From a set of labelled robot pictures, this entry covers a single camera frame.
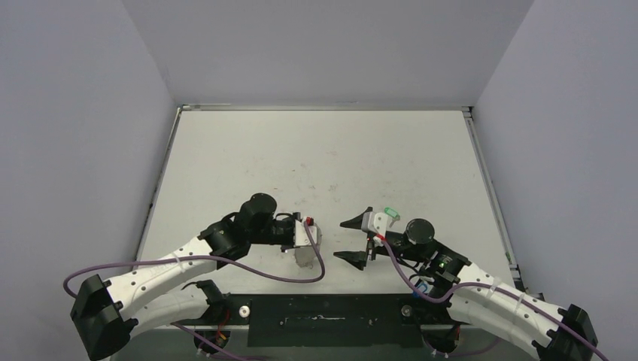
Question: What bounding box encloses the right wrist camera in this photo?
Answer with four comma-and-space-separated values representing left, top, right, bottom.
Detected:
361, 211, 390, 237

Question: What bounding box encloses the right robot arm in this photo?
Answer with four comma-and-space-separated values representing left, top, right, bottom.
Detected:
334, 207, 605, 360

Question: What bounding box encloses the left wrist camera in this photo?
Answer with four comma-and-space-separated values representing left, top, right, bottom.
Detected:
293, 213, 322, 248

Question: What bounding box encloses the large metal key ring plate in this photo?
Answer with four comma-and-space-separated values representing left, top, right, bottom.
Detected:
293, 247, 317, 269

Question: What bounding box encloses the blue tagged key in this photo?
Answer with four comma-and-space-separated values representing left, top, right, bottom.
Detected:
415, 281, 430, 295

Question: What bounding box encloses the aluminium rail front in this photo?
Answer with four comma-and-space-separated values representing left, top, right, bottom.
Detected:
102, 293, 553, 331

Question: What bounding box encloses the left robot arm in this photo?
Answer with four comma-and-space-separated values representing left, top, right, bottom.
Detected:
70, 193, 305, 360

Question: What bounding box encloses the green tagged key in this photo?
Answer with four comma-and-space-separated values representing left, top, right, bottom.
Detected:
384, 207, 400, 220

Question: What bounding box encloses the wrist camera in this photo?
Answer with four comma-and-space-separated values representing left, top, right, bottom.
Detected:
361, 211, 390, 237
293, 213, 322, 248

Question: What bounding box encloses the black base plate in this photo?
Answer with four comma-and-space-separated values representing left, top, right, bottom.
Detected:
183, 294, 461, 348

